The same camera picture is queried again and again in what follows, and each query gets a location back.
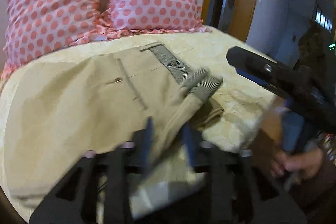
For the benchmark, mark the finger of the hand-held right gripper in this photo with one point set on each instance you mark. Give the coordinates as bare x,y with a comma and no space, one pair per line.
258,70

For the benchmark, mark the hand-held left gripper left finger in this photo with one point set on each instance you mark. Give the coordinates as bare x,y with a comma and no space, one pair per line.
148,138

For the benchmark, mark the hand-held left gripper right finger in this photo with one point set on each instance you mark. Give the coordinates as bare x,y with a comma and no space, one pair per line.
190,145

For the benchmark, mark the khaki pants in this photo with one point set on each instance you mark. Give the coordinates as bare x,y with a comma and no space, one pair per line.
78,113

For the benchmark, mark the person's right hand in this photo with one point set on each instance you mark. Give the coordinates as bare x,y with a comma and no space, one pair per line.
302,162

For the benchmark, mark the cream patterned bedspread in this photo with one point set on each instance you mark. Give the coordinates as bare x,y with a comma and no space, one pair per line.
236,41

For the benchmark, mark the barred window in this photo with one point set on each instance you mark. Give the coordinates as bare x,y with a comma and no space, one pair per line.
323,17

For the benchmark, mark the large pink polka-dot pillow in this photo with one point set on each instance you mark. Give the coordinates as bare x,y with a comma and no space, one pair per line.
50,6

